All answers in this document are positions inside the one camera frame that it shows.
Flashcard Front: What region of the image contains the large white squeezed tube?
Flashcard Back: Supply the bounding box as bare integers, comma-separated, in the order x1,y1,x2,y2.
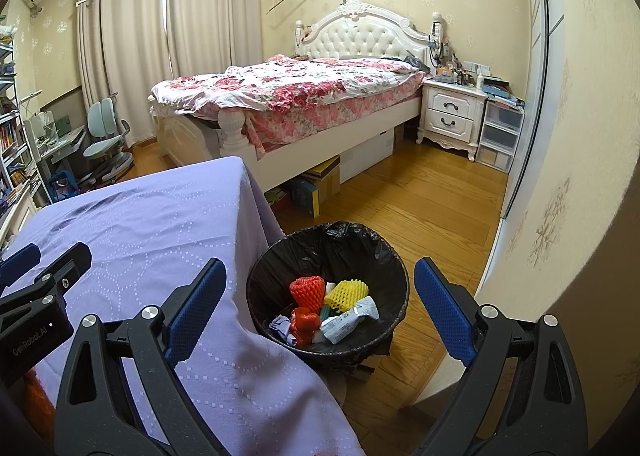
320,296,379,344

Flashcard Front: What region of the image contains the purple tablecloth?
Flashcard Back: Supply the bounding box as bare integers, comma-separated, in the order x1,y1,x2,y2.
0,156,366,456

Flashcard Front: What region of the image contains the orange plastic bag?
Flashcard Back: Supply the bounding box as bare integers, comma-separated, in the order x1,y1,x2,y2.
289,307,322,347

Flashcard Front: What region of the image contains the clear plastic drawer unit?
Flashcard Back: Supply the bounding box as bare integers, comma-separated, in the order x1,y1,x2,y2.
475,100,525,173

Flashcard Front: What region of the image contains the white storage box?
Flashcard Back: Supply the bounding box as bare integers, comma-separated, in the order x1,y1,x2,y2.
340,126,396,181

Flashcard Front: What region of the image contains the pink floral bed sheet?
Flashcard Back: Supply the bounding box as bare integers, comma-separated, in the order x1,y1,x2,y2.
245,86,423,151

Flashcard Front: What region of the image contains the white nightstand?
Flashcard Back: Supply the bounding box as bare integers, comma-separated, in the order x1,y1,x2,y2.
416,80,488,161

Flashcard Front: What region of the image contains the floral quilt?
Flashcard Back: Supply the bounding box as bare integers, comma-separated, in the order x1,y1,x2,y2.
150,54,428,111

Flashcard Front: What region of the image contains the cardboard box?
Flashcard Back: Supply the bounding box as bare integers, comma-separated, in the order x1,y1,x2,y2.
300,156,342,204

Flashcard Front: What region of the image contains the bookshelf with books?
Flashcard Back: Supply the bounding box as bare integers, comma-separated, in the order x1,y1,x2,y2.
0,23,43,247

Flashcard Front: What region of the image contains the group of small bottles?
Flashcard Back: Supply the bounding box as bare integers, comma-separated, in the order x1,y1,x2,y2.
430,43,493,86

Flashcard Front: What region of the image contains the black lined waste bin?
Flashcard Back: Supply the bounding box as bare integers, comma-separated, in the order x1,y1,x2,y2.
246,221,410,372

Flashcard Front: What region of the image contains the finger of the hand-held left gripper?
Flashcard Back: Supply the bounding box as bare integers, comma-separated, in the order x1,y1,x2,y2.
0,243,42,289
0,242,93,324

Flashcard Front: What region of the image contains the white sliding wardrobe door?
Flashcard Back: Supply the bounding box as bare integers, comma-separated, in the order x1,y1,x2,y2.
500,0,566,231

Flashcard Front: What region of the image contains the stack of blue books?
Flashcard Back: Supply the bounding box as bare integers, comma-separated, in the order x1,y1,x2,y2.
482,78,526,109

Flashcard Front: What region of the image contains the orange object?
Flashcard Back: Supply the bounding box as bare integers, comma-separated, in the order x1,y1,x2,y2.
22,368,56,456

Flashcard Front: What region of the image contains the yellow foam fruit net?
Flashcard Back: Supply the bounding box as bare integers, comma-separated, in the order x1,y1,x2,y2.
322,278,370,314

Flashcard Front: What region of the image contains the white bed with tufted headboard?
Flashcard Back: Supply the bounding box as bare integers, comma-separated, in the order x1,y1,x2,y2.
149,0,443,194

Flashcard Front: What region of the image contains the orange foam fruit net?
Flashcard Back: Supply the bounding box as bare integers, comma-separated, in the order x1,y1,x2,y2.
289,276,327,311

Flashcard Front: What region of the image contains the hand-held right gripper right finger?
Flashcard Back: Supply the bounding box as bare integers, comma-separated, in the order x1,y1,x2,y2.
413,257,588,456

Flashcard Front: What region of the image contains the blue box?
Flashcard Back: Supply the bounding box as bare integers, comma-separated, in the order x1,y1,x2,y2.
290,178,321,217

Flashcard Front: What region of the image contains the pale green desk chair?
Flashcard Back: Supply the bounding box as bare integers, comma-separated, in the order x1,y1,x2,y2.
82,96,136,184

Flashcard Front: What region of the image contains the white desk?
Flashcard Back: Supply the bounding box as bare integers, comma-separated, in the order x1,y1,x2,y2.
30,123,88,197

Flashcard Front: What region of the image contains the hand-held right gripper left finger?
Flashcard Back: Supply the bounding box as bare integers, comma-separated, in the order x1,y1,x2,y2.
54,257,233,456

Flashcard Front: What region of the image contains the blue stool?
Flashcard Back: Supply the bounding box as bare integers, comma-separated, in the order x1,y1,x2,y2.
47,171,81,201

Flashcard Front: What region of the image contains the beige curtain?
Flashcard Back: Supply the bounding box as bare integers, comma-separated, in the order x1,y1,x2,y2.
165,0,263,79
77,0,171,147

